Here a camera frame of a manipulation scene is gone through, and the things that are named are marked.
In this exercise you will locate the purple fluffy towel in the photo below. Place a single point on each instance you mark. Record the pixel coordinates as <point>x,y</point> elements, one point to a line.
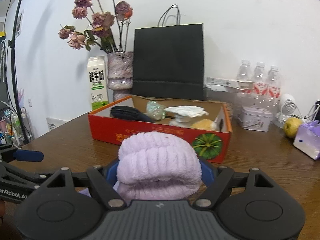
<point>157,166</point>

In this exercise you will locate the black paper bag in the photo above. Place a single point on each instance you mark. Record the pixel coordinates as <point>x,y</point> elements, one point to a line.
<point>168,62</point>

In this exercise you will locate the white bottle cap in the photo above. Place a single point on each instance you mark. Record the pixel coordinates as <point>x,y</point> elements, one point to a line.
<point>181,121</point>

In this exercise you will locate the dark blue pouch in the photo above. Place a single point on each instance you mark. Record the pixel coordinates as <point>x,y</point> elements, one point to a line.
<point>129,113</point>

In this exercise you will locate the pink textured vase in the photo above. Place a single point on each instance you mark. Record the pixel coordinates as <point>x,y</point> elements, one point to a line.
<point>120,74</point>

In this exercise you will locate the white green milk carton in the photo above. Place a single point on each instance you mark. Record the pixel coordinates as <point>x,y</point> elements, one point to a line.
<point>96,70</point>

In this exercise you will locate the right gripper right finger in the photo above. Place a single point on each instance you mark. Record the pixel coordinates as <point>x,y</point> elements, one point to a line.
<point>251,205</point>

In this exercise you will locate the white flat carton box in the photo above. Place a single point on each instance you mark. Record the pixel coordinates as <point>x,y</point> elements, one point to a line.
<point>237,84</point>

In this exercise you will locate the dried rose bouquet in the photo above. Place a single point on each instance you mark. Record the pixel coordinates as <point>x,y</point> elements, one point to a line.
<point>107,30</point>

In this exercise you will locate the black light stand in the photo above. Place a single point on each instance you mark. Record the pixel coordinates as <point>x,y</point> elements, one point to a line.
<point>15,107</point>

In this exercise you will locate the person hand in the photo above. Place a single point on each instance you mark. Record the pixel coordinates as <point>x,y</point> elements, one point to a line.
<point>2,210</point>

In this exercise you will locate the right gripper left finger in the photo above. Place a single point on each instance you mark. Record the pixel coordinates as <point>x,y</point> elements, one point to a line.
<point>56,210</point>

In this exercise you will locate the water bottle middle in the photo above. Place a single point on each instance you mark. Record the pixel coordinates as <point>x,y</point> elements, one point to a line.
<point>260,86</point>

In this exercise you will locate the water bottle right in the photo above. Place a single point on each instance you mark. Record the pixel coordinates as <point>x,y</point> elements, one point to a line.
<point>273,87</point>

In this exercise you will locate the small purple gift bag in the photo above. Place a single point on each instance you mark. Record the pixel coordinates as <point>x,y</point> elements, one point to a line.
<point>308,140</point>

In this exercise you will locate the white cloth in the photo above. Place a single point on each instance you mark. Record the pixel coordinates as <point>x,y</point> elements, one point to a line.
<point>187,111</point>

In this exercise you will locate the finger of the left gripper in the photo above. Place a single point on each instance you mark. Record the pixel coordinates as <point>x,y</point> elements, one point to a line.
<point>10,153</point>
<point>13,174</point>

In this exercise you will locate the yellow white plush toy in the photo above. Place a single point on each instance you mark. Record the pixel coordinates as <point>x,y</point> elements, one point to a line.
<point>205,124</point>

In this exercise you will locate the white booklet by wall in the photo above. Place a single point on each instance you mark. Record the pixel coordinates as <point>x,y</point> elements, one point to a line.
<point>53,123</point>

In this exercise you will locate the white small camera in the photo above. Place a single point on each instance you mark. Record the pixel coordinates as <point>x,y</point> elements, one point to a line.
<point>286,108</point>

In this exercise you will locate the green yellow apple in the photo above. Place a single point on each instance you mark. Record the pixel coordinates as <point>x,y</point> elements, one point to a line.
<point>291,127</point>

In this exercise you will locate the red cardboard box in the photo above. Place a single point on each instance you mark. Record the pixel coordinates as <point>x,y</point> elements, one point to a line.
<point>211,145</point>

